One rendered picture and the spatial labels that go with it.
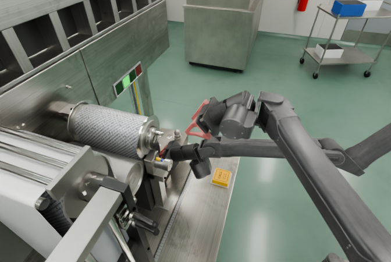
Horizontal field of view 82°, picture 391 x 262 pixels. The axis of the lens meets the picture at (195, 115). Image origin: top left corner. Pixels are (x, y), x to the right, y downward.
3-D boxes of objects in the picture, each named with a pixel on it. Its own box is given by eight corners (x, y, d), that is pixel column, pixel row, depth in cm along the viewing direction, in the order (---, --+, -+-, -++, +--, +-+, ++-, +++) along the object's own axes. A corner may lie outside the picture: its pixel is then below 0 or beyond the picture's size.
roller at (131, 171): (128, 206, 70) (119, 185, 62) (61, 183, 76) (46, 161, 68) (146, 175, 79) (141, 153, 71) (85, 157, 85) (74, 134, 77)
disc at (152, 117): (139, 168, 72) (135, 131, 64) (138, 168, 72) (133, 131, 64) (160, 141, 84) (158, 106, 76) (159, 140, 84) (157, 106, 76)
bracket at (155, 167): (169, 212, 91) (162, 165, 71) (155, 207, 92) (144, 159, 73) (174, 201, 94) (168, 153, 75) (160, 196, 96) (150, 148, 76)
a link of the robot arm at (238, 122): (276, 123, 57) (284, 95, 52) (270, 155, 49) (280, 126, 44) (229, 112, 61) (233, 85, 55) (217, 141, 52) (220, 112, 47)
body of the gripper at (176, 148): (180, 151, 92) (195, 148, 88) (170, 170, 84) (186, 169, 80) (171, 139, 89) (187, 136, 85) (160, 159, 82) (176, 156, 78)
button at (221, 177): (227, 187, 99) (227, 184, 98) (212, 182, 101) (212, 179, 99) (230, 174, 104) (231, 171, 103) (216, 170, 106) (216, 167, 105)
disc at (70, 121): (74, 149, 78) (63, 113, 70) (73, 148, 79) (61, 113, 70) (102, 126, 90) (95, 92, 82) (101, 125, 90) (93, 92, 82)
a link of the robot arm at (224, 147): (332, 135, 75) (346, 151, 65) (330, 151, 77) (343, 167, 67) (205, 132, 84) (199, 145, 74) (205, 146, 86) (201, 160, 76)
